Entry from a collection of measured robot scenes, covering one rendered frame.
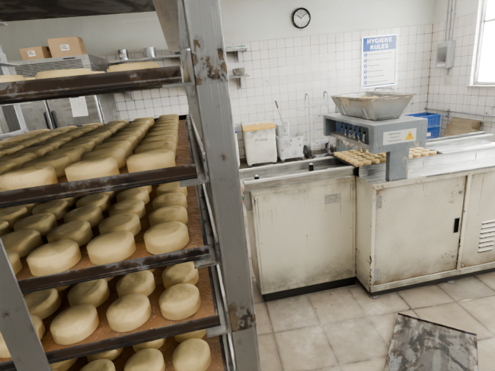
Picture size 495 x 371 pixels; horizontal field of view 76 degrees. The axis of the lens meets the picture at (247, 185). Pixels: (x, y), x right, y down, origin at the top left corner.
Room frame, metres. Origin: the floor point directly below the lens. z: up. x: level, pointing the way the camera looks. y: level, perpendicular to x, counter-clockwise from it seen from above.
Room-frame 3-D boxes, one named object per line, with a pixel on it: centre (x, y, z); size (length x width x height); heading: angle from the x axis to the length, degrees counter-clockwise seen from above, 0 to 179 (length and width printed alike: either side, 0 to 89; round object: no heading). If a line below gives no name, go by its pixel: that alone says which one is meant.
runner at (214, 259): (0.61, 0.10, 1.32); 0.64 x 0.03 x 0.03; 9
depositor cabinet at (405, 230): (2.18, -1.31, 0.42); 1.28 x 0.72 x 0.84; 98
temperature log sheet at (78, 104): (4.76, 2.28, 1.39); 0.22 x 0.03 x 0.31; 95
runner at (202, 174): (0.61, 0.10, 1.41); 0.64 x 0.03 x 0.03; 9
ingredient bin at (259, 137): (5.54, -0.29, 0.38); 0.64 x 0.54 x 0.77; 2
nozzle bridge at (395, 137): (2.11, -0.84, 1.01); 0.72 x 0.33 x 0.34; 8
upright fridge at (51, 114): (5.15, 2.74, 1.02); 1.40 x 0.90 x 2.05; 95
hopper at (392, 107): (2.11, -0.84, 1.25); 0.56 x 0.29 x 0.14; 8
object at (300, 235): (2.05, -0.34, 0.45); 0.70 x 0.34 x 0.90; 98
